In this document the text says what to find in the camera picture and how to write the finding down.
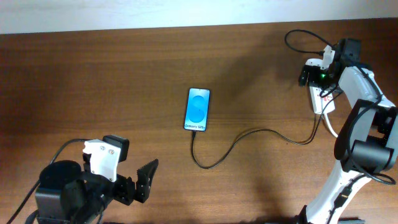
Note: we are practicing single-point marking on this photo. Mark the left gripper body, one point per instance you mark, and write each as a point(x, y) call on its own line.
point(127, 190)

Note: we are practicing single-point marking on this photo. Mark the white power strip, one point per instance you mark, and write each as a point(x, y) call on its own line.
point(321, 105)

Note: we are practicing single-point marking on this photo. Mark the blue Samsung smartphone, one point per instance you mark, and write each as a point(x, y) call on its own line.
point(196, 115)

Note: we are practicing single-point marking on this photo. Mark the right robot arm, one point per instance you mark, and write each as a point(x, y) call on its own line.
point(367, 143)

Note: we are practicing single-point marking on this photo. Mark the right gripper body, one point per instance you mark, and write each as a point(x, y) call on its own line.
point(313, 78)

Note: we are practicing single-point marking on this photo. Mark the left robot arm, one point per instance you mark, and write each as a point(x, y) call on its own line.
point(70, 193)

